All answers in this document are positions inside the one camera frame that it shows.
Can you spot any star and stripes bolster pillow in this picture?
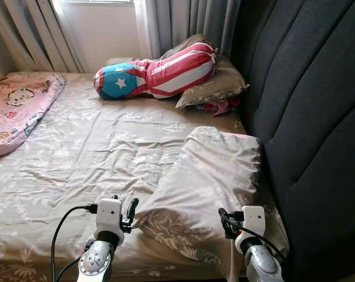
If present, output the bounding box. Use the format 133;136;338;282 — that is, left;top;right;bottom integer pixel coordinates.
93;42;219;100

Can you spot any red pink crumpled cloth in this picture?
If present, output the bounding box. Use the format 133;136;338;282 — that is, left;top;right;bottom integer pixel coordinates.
204;97;241;116

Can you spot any grey pleated curtain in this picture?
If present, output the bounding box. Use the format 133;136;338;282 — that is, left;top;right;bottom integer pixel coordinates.
0;0;87;77
147;0;244;59

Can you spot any dark grey upholstered headboard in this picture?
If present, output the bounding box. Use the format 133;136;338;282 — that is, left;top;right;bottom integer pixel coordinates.
231;0;355;282

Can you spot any brown floral pillow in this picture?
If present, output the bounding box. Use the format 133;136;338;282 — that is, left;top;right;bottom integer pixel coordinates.
160;33;249;109

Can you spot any large grey floral pillow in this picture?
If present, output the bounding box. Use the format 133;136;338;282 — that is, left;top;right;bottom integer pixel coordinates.
133;126;290;277

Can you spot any pink cartoon bear quilt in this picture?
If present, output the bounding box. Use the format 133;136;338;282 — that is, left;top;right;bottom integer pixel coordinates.
0;72;66;160

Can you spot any white sheer curtain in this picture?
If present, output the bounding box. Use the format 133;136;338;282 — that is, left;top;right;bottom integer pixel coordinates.
132;0;161;59

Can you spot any bright window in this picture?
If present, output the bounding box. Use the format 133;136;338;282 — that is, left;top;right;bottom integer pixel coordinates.
59;0;135;5

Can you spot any bed with grey floral sheet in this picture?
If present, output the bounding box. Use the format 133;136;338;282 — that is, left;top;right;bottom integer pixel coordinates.
0;70;266;282

